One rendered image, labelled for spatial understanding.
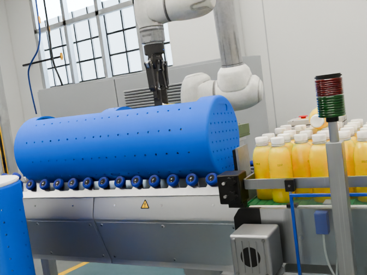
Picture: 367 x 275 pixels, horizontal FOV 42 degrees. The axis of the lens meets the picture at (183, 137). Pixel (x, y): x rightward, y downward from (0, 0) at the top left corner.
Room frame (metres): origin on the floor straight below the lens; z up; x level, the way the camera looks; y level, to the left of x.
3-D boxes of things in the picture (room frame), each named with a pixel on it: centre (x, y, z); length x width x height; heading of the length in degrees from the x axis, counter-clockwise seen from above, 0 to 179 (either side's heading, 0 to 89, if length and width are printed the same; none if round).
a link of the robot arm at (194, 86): (2.33, -0.10, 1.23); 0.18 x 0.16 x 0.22; 72
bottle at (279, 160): (1.40, -0.28, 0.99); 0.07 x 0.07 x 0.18
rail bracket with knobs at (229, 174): (1.43, -0.13, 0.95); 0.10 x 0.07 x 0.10; 152
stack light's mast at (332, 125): (1.13, -0.36, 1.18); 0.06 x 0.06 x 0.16
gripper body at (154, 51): (1.76, 0.06, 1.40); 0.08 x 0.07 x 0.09; 152
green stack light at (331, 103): (1.13, -0.36, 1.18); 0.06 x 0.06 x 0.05
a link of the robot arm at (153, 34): (1.76, 0.06, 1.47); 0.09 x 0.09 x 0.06
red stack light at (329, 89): (1.13, -0.36, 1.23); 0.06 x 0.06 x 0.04
